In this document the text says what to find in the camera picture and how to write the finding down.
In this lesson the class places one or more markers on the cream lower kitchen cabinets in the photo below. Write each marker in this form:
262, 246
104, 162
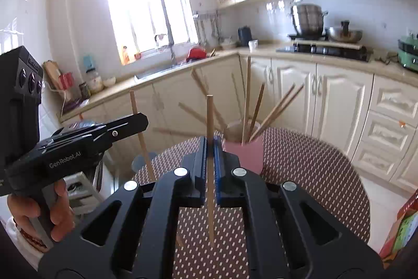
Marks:
367, 110

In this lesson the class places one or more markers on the pink cylindrical utensil cup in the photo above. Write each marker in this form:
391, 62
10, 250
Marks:
251, 155

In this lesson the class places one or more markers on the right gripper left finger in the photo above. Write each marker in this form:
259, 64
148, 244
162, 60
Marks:
133, 233

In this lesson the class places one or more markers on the orange bottle on windowsill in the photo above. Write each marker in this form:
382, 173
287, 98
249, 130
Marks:
126, 58

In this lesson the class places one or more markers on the steel sink faucet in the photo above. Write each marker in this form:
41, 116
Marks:
163, 44

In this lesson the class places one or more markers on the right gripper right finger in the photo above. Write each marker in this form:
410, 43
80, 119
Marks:
288, 234

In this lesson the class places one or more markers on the steel wok with lid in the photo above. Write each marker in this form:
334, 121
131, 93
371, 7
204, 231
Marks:
343, 33

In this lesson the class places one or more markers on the brown polka dot tablecloth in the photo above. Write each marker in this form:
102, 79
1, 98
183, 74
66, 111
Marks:
194, 257

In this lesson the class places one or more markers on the kitchen window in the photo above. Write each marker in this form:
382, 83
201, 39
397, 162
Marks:
136, 22

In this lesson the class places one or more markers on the hanging utensil rack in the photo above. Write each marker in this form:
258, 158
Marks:
207, 28

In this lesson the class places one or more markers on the glass jar with label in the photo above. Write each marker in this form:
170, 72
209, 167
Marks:
94, 81

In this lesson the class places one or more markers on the stainless steel steamer pot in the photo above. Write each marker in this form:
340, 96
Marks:
307, 18

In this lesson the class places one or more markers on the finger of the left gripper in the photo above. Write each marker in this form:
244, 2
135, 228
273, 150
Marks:
109, 132

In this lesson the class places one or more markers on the black gas stove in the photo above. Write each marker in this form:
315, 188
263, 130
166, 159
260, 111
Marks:
323, 46

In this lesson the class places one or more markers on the small white bowl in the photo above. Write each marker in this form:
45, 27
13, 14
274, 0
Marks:
109, 82

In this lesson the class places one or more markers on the green electric cooker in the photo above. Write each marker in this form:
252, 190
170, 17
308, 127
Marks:
407, 53

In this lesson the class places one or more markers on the dark blue electric kettle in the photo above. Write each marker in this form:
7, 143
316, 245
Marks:
245, 36

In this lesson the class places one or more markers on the white mug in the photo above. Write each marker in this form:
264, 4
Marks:
253, 45

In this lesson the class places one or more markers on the red bowl by sink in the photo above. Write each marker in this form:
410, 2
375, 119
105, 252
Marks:
195, 54

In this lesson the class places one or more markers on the stainless steel sink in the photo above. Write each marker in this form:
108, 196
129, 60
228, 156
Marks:
159, 70

